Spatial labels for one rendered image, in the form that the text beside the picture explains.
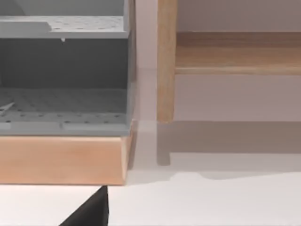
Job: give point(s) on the pale wooden drawer front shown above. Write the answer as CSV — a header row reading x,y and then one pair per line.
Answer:
x,y
61,160

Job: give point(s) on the open wooden shelf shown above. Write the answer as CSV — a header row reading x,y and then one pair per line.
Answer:
x,y
166,70

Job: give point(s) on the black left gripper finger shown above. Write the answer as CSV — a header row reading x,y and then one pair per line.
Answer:
x,y
96,209

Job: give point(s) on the grey pierced drawer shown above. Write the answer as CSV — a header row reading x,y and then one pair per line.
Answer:
x,y
65,82

